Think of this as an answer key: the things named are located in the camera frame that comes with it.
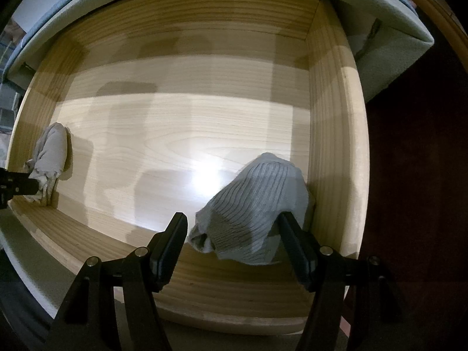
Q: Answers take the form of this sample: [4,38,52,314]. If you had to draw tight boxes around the grey plaid cloth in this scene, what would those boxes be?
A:
[0,37,23,132]

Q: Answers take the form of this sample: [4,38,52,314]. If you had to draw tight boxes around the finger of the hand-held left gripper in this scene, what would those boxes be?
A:
[0,168,42,209]

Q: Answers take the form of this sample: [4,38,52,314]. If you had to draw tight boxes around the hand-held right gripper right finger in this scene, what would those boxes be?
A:
[278,212,417,351]

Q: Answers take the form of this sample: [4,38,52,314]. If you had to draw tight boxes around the white paper sheet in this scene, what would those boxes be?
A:
[13,0,52,33]

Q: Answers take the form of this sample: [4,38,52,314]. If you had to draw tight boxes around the blue mattress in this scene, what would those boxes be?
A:
[15,0,406,55]

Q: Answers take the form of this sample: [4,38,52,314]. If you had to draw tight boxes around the taupe knotted stockings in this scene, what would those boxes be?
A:
[24,122,72,207]

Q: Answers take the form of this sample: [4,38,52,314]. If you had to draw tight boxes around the grey ribbed sock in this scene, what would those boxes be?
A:
[186,152,316,266]

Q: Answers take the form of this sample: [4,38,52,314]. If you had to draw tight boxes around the wooden drawer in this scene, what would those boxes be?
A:
[7,0,370,337]

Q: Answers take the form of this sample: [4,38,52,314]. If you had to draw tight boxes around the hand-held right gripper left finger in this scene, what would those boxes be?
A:
[44,212,189,351]

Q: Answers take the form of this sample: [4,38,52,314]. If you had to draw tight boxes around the yellow wooden rail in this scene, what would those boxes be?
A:
[397,0,468,70]

